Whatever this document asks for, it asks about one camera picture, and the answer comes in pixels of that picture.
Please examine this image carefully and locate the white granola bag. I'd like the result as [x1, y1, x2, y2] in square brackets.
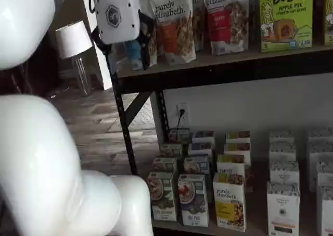
[191, 0, 208, 52]

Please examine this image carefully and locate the white wall outlet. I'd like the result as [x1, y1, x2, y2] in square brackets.
[177, 103, 190, 126]

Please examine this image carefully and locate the white organic pantry box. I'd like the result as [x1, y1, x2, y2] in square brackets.
[269, 160, 300, 185]
[268, 129, 295, 144]
[266, 181, 301, 236]
[268, 142, 297, 163]

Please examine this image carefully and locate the blue label white bag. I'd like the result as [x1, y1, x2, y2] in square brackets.
[113, 39, 144, 71]

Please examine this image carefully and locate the white shade table lamp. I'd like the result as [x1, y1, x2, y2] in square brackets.
[55, 20, 94, 96]

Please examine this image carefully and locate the blue white oatmeal box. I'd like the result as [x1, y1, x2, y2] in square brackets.
[183, 154, 213, 203]
[191, 130, 215, 145]
[177, 173, 209, 228]
[188, 142, 214, 159]

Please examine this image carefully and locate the red label granola bag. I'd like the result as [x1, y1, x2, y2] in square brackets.
[201, 0, 250, 56]

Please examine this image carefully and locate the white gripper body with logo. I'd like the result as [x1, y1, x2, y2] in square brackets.
[93, 0, 142, 45]

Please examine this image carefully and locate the green Bobo's apple pie box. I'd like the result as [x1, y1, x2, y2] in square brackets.
[259, 0, 314, 53]

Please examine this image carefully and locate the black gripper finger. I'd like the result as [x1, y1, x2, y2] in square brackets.
[91, 27, 117, 74]
[137, 10, 156, 70]

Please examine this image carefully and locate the orange label granola bag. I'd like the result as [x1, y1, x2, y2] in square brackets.
[144, 0, 197, 66]

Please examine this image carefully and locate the green white oatmeal box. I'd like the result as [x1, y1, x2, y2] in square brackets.
[152, 156, 178, 175]
[146, 171, 178, 222]
[168, 128, 191, 145]
[159, 143, 183, 159]

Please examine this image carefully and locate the yellow snack box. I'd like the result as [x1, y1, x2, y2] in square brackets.
[324, 0, 333, 46]

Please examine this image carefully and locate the black plug cable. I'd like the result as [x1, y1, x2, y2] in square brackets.
[176, 108, 186, 143]

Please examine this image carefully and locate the yellow white granola box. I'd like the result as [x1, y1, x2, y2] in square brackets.
[224, 142, 251, 167]
[212, 171, 247, 233]
[225, 131, 251, 145]
[216, 154, 252, 193]

